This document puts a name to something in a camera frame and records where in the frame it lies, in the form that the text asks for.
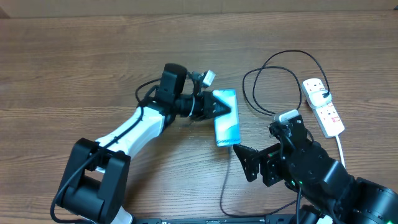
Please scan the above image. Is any white power strip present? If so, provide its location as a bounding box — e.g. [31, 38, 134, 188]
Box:
[302, 78, 345, 138]

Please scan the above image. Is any blue Samsung Galaxy smartphone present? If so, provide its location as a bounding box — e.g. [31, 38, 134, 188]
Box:
[213, 89, 241, 147]

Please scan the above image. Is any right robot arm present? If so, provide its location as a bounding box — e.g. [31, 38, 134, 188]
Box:
[233, 114, 397, 223]

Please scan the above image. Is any white charger plug adapter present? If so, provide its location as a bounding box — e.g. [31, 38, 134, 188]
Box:
[308, 90, 332, 109]

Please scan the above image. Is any black USB charging cable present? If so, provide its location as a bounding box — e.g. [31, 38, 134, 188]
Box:
[219, 49, 331, 218]

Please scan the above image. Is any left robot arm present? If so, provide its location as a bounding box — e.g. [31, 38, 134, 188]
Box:
[50, 63, 238, 224]

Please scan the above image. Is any white power strip cord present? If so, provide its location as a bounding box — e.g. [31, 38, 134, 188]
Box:
[335, 135, 346, 169]

